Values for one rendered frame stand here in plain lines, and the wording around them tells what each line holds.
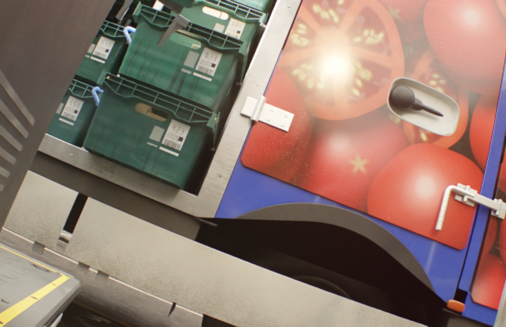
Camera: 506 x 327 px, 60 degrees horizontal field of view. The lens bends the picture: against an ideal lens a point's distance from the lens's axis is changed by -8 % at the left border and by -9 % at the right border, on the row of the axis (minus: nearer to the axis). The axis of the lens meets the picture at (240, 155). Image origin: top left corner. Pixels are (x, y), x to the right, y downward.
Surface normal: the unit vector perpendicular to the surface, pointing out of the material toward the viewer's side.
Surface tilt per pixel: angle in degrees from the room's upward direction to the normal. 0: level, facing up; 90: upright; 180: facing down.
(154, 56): 99
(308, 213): 90
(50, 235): 90
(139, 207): 90
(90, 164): 90
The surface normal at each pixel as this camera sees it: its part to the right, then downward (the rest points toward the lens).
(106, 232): 0.08, -0.24
